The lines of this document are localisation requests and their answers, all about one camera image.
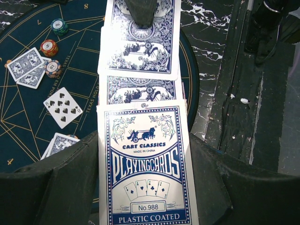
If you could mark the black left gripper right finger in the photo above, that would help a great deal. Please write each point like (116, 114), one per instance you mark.
(230, 192)

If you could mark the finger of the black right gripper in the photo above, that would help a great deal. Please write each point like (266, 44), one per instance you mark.
(142, 11)

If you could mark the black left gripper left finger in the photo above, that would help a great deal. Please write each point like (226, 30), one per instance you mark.
(57, 190)

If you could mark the pulled face-down playing card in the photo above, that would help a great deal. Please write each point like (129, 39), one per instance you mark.
(128, 50)

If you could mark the dealt face-down playing card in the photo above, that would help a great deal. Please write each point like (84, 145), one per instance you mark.
(60, 142)

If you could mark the blue white chips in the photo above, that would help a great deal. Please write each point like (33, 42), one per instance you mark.
(52, 68)
(73, 136)

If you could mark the eight of spades card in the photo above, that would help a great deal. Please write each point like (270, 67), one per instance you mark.
(62, 107)

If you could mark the green chips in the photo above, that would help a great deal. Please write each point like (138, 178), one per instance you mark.
(59, 27)

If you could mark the blue playing card box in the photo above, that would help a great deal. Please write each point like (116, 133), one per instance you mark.
(145, 166)

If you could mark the orange chips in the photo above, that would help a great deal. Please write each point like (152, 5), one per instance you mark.
(49, 48)

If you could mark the deck of playing cards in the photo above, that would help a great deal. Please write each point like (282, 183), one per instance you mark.
(122, 90)

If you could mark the round blue poker mat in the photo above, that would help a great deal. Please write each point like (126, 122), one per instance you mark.
(26, 127)

